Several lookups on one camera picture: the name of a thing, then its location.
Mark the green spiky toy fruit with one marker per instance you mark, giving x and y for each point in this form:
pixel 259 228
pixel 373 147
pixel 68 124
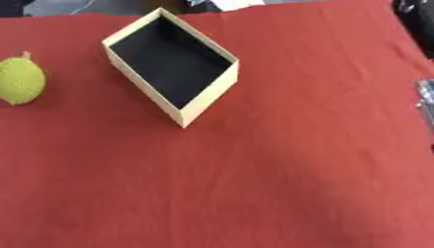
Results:
pixel 20 80

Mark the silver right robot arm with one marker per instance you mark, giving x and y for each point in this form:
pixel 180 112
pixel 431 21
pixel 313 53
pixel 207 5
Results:
pixel 426 98

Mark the tan cardboard box black inside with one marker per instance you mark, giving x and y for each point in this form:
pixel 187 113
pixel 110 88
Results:
pixel 173 64

